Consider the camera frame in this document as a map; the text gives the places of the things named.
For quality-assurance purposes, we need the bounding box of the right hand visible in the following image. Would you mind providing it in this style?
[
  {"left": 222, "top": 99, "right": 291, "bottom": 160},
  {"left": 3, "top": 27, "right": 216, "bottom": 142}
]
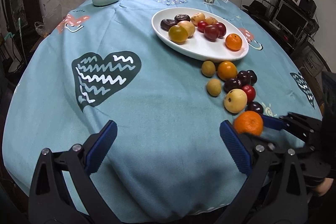
[{"left": 314, "top": 178, "right": 334, "bottom": 196}]

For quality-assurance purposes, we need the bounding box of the dark brown date left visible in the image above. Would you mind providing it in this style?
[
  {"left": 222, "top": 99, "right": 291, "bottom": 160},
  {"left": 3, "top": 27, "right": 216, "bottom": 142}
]
[{"left": 160, "top": 19, "right": 177, "bottom": 31}]

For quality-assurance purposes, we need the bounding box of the small tan longan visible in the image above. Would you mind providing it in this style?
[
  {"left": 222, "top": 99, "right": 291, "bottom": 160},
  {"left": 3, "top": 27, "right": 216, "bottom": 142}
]
[
  {"left": 201, "top": 61, "right": 216, "bottom": 77},
  {"left": 206, "top": 79, "right": 222, "bottom": 97}
]

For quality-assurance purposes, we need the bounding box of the large dark red plum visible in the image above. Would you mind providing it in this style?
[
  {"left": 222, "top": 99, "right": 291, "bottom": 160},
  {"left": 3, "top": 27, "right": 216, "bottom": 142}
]
[{"left": 203, "top": 25, "right": 219, "bottom": 42}]

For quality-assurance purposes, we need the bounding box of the small orange mandarin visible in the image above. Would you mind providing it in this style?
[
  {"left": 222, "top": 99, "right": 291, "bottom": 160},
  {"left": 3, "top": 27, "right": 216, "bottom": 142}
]
[{"left": 225, "top": 34, "right": 243, "bottom": 51}]

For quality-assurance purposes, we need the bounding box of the small red cherry tomato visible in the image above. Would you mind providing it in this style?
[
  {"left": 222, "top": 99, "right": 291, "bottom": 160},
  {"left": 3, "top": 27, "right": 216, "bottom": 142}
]
[{"left": 197, "top": 20, "right": 208, "bottom": 33}]

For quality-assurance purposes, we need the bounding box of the dark brown date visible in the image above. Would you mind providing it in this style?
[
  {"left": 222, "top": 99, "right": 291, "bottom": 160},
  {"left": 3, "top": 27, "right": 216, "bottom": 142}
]
[
  {"left": 160, "top": 19, "right": 177, "bottom": 31},
  {"left": 174, "top": 14, "right": 191, "bottom": 23}
]

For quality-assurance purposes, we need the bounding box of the orange yellow persimmon tomato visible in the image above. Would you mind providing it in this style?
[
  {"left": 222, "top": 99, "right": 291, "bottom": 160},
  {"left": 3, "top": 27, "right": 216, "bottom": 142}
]
[{"left": 217, "top": 61, "right": 238, "bottom": 81}]

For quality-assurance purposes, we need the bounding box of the pale yellow round fruit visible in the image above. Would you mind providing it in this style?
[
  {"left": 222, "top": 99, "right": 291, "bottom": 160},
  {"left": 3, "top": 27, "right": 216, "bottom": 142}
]
[{"left": 223, "top": 89, "right": 247, "bottom": 114}]

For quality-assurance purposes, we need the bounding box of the black speaker box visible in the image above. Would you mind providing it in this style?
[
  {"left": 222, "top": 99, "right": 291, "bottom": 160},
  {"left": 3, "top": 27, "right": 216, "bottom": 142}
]
[{"left": 298, "top": 0, "right": 317, "bottom": 18}]

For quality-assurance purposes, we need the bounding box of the dark purple plum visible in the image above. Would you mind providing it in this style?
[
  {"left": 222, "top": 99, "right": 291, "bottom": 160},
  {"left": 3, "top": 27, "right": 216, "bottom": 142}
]
[
  {"left": 247, "top": 70, "right": 257, "bottom": 85},
  {"left": 223, "top": 78, "right": 242, "bottom": 93},
  {"left": 237, "top": 71, "right": 251, "bottom": 86}
]

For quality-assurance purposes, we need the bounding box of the dark brown date right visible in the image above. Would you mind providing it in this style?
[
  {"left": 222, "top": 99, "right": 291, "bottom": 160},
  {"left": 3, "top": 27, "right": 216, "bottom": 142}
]
[{"left": 174, "top": 14, "right": 191, "bottom": 23}]

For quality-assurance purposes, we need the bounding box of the red plum on plate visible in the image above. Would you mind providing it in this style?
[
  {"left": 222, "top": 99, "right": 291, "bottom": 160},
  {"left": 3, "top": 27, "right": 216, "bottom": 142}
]
[{"left": 215, "top": 22, "right": 227, "bottom": 39}]

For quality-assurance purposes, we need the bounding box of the peach apricot on plate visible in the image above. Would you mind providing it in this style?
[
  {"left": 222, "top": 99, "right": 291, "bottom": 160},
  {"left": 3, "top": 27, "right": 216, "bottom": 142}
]
[{"left": 205, "top": 16, "right": 218, "bottom": 25}]

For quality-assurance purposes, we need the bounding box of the white oval plate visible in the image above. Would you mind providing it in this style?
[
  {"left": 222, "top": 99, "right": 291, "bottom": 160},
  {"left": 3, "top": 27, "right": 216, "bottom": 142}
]
[{"left": 151, "top": 7, "right": 249, "bottom": 62}]

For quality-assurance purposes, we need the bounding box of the large orange mandarin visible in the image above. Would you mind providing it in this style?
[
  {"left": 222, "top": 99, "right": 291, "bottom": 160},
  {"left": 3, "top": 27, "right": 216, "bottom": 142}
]
[{"left": 234, "top": 111, "right": 264, "bottom": 136}]

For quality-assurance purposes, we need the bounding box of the tan round pear fruit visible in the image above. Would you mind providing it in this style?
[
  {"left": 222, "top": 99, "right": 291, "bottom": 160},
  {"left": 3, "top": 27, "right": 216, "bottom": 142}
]
[{"left": 177, "top": 20, "right": 195, "bottom": 38}]

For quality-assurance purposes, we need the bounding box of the computer monitor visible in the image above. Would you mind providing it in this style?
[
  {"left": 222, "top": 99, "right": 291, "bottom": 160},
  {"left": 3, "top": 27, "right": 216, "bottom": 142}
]
[{"left": 274, "top": 1, "right": 308, "bottom": 36}]

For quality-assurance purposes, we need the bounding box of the bright red tomato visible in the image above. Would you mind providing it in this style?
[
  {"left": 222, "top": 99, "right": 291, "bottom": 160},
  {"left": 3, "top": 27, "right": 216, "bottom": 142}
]
[{"left": 241, "top": 85, "right": 256, "bottom": 104}]

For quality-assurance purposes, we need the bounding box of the yellow apricot on plate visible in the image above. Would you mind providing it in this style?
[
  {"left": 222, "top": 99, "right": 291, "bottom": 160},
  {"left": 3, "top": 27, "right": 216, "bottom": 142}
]
[{"left": 190, "top": 12, "right": 206, "bottom": 26}]

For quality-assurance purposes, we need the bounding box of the light blue printed tablecloth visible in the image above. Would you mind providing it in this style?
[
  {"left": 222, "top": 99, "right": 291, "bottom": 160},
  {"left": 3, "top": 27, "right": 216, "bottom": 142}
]
[{"left": 2, "top": 0, "right": 321, "bottom": 223}]

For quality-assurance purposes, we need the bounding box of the olive yellow round fruit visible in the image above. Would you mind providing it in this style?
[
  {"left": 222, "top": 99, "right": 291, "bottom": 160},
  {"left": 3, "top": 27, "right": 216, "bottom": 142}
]
[{"left": 168, "top": 25, "right": 189, "bottom": 44}]

